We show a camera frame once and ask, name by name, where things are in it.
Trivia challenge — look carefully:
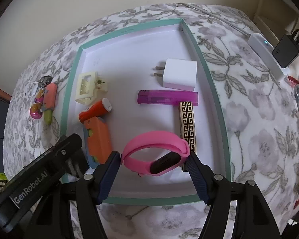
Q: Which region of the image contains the cream wooden shelf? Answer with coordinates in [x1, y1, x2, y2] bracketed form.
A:
[253, 0, 299, 33]

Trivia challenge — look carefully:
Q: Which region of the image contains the white phone charger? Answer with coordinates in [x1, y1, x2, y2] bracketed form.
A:
[153, 58, 197, 91]

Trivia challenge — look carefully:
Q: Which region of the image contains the teal cardboard box lid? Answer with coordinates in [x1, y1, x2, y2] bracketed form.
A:
[60, 17, 232, 206]

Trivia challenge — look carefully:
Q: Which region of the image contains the cream hair clip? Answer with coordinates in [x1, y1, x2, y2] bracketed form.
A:
[75, 71, 109, 105]

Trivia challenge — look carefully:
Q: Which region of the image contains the pink wristband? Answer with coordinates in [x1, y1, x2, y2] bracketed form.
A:
[121, 131, 190, 178]

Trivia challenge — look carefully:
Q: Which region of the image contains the orange blue toy knife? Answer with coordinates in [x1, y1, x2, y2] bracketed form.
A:
[83, 117, 113, 168]

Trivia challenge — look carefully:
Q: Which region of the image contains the white power strip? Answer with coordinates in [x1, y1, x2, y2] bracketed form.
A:
[248, 33, 291, 81]

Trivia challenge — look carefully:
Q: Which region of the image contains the orange cylinder toy white cap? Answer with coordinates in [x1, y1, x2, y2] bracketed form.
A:
[79, 98, 112, 123]

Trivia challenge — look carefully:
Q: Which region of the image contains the purple lighter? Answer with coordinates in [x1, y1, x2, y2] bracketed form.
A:
[138, 90, 198, 106]

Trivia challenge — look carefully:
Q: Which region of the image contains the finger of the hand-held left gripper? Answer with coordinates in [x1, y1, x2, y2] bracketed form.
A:
[47, 134, 83, 168]

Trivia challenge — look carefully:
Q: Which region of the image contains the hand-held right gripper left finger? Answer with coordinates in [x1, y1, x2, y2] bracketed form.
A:
[27, 151, 122, 239]

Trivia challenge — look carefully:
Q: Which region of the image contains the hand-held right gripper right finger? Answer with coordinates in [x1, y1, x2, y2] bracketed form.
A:
[186, 152, 282, 239]

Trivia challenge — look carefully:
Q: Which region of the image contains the orange-brown wooden board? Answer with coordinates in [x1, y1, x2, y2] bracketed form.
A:
[0, 82, 12, 103]

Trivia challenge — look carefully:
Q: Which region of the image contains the floral blanket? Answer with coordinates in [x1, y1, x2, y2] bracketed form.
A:
[4, 2, 299, 239]

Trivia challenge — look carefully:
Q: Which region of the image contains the black power brick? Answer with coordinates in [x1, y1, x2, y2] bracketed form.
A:
[272, 28, 299, 68]

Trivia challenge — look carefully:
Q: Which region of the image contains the orange toy knife green blade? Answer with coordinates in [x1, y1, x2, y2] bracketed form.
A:
[41, 83, 58, 124]

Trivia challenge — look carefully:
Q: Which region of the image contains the gold patterned lighter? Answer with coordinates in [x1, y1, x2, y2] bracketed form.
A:
[177, 101, 197, 172]

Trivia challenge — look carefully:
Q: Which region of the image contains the pink duck toy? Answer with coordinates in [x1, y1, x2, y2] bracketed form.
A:
[30, 88, 46, 119]

